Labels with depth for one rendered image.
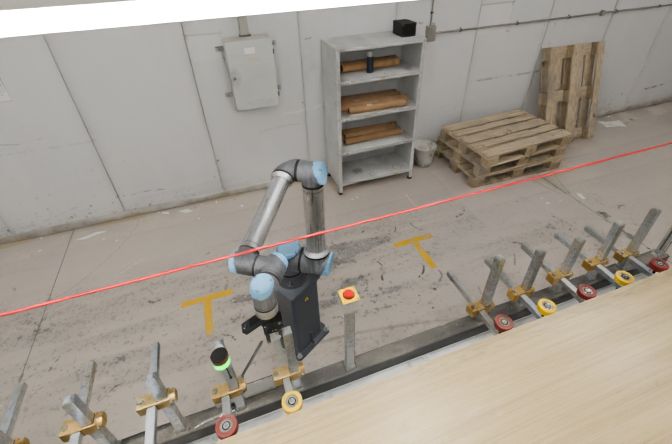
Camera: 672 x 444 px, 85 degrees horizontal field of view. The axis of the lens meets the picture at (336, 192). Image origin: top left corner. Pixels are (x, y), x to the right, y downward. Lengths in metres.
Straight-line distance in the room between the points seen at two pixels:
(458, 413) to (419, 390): 0.16
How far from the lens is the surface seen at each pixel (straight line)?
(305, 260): 2.15
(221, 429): 1.65
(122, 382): 3.06
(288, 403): 1.64
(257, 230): 1.60
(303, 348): 2.77
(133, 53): 3.66
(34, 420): 3.21
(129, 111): 3.83
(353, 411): 1.61
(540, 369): 1.86
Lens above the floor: 2.38
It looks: 36 degrees down
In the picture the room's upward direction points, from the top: 2 degrees counter-clockwise
